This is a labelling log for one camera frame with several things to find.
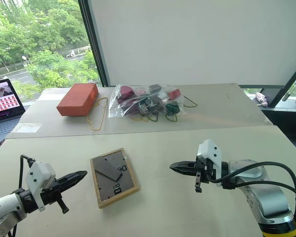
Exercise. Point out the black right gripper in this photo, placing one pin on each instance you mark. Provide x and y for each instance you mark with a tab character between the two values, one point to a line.
207	174

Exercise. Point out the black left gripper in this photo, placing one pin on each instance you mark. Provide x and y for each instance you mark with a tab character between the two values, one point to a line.
50	193

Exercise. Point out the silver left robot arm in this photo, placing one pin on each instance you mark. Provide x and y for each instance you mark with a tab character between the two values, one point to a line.
5	205

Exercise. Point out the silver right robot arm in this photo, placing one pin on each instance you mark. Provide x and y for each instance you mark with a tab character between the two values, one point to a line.
269	197

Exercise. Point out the laptop with lit screen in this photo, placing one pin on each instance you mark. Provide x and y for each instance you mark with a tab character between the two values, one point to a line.
2	103

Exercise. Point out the dark green piece in bag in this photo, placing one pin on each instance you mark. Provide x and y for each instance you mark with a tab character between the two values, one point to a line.
172	108

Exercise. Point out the red piece in bag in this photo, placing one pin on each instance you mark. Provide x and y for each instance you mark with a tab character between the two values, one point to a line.
174	94

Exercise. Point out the clear plastic bag of clips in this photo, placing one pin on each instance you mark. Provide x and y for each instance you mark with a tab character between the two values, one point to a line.
148	103

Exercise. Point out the orange rectangular box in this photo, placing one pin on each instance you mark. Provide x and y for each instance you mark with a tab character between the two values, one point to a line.
76	100

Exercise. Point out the maroon piece in bag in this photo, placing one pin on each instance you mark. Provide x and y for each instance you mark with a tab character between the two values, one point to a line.
125	91

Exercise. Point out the pink plush toy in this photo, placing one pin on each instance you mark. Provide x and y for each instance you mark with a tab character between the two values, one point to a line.
261	98

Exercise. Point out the yellow tape band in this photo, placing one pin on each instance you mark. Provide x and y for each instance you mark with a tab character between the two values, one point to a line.
281	232

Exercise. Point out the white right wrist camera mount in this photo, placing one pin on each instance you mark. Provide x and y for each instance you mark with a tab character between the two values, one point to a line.
210	150

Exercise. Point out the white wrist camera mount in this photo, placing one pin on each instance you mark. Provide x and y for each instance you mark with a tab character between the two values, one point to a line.
38	175
210	150

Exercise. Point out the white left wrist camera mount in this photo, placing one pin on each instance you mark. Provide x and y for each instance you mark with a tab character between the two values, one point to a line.
38	175

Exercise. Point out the wooden picture frame face down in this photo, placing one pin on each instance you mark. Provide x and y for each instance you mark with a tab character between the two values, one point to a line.
113	177

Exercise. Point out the black slanted window frame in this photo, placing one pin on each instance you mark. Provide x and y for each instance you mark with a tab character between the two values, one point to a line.
289	79

